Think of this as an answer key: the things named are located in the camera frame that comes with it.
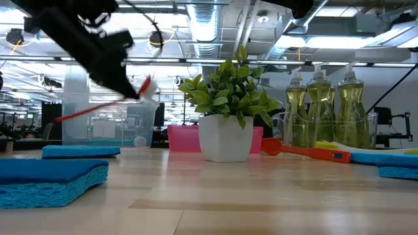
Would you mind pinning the silver ceiling duct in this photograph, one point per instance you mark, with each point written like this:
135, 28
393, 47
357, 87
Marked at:
205, 29

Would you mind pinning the clear plastic bin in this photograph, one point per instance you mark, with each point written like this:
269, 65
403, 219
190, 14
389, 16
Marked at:
373, 130
75, 130

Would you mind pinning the gray office chair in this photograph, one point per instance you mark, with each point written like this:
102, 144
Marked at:
47, 131

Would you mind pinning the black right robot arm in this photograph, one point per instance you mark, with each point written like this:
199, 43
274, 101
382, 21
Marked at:
300, 6

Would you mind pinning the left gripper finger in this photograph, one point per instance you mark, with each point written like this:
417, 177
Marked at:
114, 81

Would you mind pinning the pink plastic bin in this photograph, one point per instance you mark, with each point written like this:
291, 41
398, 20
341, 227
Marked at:
183, 138

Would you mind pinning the black partition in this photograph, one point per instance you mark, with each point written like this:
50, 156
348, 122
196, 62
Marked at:
51, 120

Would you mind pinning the black ceiling device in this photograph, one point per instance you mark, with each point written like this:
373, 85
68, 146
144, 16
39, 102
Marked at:
156, 38
14, 36

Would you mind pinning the green plant in white pot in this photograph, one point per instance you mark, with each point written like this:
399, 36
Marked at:
225, 140

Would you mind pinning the red dish brush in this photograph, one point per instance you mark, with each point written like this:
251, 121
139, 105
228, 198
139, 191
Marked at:
85, 111
310, 152

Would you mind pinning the blue sponge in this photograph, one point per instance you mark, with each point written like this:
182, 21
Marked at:
398, 173
49, 182
78, 152
362, 158

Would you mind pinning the black monitor on arm stand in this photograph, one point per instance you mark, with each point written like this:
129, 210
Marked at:
382, 115

